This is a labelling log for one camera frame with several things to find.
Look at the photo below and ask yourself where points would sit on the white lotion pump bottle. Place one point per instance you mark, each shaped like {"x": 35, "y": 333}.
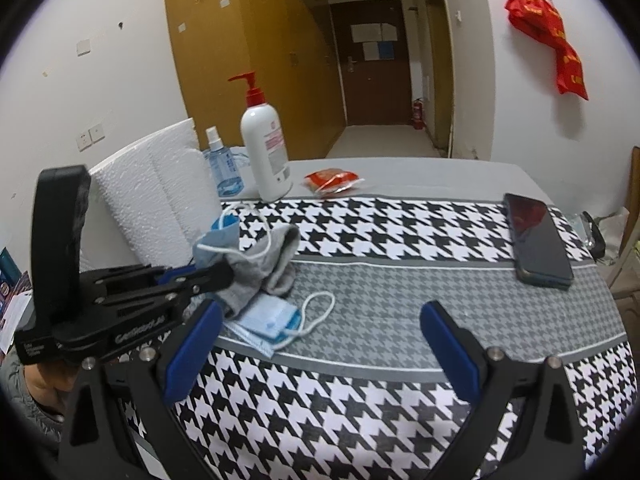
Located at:
{"x": 265, "y": 155}

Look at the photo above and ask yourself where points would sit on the wooden wardrobe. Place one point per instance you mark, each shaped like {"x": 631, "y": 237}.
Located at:
{"x": 250, "y": 60}

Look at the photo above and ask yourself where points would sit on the light wooden side door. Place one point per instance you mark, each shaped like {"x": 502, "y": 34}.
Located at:
{"x": 440, "y": 60}

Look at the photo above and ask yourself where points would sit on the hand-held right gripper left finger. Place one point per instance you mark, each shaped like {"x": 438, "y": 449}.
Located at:
{"x": 195, "y": 345}

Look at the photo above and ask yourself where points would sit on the person's left forearm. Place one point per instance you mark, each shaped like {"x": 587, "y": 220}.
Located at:
{"x": 25, "y": 410}

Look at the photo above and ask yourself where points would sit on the large white paper notice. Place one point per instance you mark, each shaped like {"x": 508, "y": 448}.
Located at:
{"x": 366, "y": 33}

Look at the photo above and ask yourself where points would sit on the blue paper notice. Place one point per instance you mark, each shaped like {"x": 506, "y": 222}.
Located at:
{"x": 386, "y": 50}

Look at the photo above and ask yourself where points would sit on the blue face mask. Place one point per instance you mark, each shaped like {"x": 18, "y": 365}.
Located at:
{"x": 265, "y": 322}
{"x": 215, "y": 244}

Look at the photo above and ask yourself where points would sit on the red fire extinguisher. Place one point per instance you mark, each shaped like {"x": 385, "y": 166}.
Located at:
{"x": 418, "y": 115}

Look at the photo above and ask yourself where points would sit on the black smartphone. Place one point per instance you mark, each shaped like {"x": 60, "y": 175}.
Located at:
{"x": 540, "y": 245}

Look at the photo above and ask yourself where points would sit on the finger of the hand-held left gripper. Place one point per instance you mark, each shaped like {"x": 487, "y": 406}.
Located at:
{"x": 187, "y": 296}
{"x": 200, "y": 275}

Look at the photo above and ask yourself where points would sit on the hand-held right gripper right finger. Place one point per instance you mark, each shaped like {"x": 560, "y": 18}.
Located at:
{"x": 447, "y": 345}

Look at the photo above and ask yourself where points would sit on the clear blue spray bottle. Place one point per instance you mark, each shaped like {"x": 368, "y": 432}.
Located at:
{"x": 225, "y": 170}

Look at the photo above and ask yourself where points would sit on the grey sock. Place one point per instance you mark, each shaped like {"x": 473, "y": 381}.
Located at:
{"x": 260, "y": 270}

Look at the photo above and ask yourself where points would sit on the houndstooth tablecloth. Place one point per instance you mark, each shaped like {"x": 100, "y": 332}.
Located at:
{"x": 400, "y": 270}

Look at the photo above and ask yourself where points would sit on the red hanging bag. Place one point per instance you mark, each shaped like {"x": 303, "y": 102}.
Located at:
{"x": 545, "y": 35}

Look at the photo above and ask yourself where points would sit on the black-framed glasses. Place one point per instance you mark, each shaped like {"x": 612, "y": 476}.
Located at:
{"x": 595, "y": 235}

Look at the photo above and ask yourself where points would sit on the white foam box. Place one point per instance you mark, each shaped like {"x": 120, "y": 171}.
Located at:
{"x": 145, "y": 195}

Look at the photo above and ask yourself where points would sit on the red snack packet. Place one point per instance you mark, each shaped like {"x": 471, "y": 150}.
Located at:
{"x": 330, "y": 180}

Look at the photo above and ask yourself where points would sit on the yellowed wall socket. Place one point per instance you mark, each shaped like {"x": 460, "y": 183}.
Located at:
{"x": 83, "y": 140}

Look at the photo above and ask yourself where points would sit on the narrow white paper notice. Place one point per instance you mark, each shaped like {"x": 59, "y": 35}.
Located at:
{"x": 390, "y": 31}

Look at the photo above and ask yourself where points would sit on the small white paper notice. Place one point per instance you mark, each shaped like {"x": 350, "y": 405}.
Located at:
{"x": 370, "y": 51}

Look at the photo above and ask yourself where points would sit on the dark brown door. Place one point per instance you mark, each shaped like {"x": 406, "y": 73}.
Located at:
{"x": 375, "y": 90}

